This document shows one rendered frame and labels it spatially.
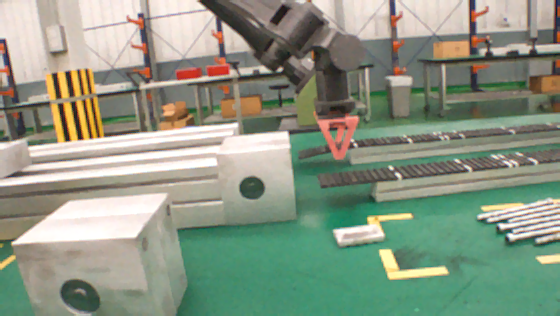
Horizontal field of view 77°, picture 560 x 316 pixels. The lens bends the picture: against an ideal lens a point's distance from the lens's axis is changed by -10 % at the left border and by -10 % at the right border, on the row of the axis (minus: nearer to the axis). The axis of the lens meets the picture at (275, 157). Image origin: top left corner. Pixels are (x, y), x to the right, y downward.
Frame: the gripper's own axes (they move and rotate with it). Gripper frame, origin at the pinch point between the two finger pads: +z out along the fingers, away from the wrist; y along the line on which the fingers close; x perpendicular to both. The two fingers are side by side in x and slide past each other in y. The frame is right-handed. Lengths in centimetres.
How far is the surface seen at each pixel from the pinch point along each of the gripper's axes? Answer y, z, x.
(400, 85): -465, 29, 141
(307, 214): 23.0, 2.8, -6.5
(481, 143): 0.7, 1.1, 27.7
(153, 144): 6.5, -5.2, -31.6
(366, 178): 20.8, -0.6, 1.7
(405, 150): 1.2, 1.0, 12.6
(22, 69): -769, -75, -628
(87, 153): 6.9, -4.9, -44.2
